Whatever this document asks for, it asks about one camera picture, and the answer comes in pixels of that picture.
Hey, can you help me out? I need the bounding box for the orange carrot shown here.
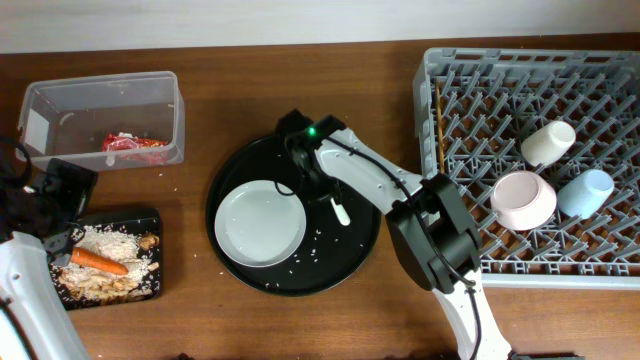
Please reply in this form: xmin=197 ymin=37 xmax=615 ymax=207
xmin=70 ymin=247 xmax=129 ymax=276

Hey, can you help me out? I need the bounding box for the white tissue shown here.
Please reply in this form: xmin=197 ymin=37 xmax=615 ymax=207
xmin=105 ymin=151 xmax=116 ymax=167

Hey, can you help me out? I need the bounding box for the red snack wrapper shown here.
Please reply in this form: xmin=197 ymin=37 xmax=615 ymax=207
xmin=102 ymin=132 xmax=168 ymax=165

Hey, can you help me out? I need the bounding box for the brown mushroom piece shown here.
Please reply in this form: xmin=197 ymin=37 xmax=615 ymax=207
xmin=138 ymin=233 xmax=160 ymax=251

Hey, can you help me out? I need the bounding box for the wooden chopstick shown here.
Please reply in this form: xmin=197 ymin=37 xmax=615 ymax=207
xmin=434 ymin=78 xmax=445 ymax=174

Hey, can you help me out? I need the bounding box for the pink small bowl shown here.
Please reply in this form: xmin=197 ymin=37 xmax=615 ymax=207
xmin=490 ymin=171 xmax=557 ymax=231

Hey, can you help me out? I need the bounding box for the white cup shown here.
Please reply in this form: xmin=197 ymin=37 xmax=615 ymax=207
xmin=521 ymin=121 xmax=576 ymax=167

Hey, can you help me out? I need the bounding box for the light blue cup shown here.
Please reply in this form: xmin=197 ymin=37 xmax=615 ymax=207
xmin=557 ymin=169 xmax=615 ymax=219

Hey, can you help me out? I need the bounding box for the white plastic fork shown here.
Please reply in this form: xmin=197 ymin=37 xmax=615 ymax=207
xmin=330 ymin=198 xmax=351 ymax=226

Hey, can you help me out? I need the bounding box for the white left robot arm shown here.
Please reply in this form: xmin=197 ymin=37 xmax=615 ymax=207
xmin=1 ymin=159 xmax=98 ymax=359

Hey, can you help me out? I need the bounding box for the black rectangular waste tray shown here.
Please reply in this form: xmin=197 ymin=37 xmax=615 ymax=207
xmin=79 ymin=208 xmax=162 ymax=300

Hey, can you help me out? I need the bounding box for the grey dishwasher rack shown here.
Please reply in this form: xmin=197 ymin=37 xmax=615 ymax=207
xmin=413 ymin=48 xmax=639 ymax=290

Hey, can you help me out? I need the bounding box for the pile of rice scraps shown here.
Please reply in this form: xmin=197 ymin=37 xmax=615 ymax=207
xmin=50 ymin=225 xmax=161 ymax=310

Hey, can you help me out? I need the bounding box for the grey round plate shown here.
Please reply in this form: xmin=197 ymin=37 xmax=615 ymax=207
xmin=214 ymin=180 xmax=307 ymax=268

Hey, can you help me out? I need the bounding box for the clear plastic bin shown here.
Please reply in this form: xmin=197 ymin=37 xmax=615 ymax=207
xmin=17 ymin=71 xmax=185 ymax=172

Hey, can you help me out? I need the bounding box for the round black serving tray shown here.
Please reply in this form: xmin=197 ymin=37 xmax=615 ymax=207
xmin=205 ymin=135 xmax=381 ymax=297

